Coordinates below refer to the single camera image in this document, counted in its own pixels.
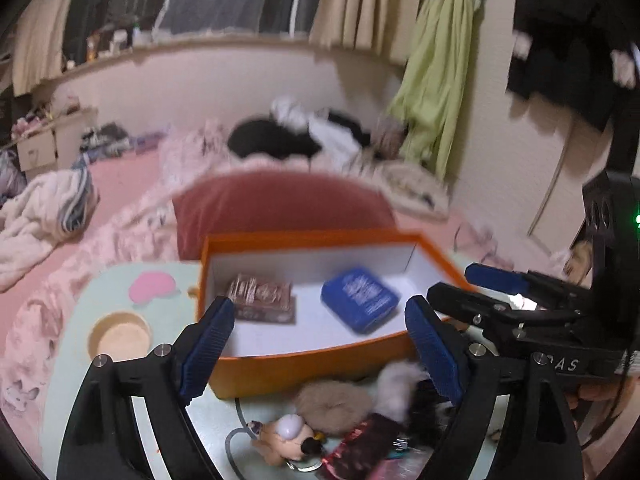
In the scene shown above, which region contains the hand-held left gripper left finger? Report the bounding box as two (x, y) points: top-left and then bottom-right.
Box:
(56, 296), (237, 480)

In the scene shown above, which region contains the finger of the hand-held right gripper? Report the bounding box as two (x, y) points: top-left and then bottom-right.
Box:
(465, 262), (595, 311)
(426, 282), (593, 357)

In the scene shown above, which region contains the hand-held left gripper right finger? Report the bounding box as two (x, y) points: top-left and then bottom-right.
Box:
(404, 295), (586, 480)

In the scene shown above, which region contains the white fur scrunchie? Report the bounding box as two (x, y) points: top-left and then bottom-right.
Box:
(375, 360), (431, 423)

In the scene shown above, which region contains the black lace cloth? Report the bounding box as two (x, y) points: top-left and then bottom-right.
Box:
(400, 380), (453, 451)

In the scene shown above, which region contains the dark red card box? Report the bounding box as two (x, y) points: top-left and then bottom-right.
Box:
(225, 273), (297, 324)

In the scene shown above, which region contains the blue patterned tin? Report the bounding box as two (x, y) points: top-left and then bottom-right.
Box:
(320, 266), (401, 335)

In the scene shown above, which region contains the orange cardboard box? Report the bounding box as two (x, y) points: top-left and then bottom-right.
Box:
(195, 230), (473, 401)

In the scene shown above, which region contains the grey cable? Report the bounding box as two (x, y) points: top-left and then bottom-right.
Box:
(224, 397), (261, 480)

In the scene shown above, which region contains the beige plush keychain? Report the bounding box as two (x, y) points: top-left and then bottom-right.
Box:
(250, 412), (326, 468)

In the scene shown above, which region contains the red glossy packet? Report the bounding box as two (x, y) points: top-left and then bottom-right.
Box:
(320, 412), (406, 480)

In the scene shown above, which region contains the beige fur scrunchie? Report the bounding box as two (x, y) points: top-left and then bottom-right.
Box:
(292, 380), (373, 436)

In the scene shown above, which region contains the printed light green desktop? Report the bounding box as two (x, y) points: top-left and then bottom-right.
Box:
(50, 262), (501, 480)

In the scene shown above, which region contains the person's right hand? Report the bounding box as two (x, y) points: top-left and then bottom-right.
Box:
(567, 380), (626, 433)

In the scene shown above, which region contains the beige knit garment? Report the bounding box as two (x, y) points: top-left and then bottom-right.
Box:
(375, 115), (408, 158)

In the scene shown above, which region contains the pink bed sheet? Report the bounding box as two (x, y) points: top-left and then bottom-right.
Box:
(0, 120), (576, 461)

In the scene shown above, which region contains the blue patterned cloth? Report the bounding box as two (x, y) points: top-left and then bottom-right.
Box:
(57, 167), (96, 233)

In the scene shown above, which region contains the lime green garment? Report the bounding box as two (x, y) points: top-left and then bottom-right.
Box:
(387, 0), (488, 178)

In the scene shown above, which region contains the white garment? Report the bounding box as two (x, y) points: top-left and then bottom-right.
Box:
(270, 96), (366, 166)

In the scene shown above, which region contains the white fleece blanket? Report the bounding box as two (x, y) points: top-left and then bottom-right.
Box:
(0, 167), (101, 291)

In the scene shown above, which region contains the black hanging garment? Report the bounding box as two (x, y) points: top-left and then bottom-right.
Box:
(507, 0), (640, 131)

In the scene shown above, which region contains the white storage box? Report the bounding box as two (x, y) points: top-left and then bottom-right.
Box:
(16, 129), (58, 171)

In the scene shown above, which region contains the window ledge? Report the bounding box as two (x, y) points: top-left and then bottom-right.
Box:
(30, 35), (416, 96)

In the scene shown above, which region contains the beige curtain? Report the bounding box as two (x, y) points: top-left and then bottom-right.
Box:
(309, 0), (431, 61)
(10, 0), (86, 96)

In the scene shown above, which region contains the red corduroy cushion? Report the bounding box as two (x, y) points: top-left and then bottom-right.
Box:
(171, 170), (401, 263)

